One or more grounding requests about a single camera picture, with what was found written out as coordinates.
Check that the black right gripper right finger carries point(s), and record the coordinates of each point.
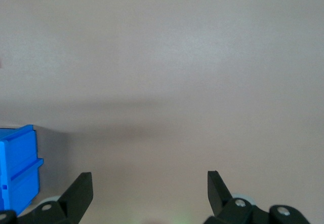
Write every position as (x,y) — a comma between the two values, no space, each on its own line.
(227,211)

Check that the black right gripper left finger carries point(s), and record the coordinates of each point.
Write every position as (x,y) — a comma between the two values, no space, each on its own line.
(73,203)

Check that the blue plastic storage bin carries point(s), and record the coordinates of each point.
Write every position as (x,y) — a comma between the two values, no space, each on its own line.
(17,170)

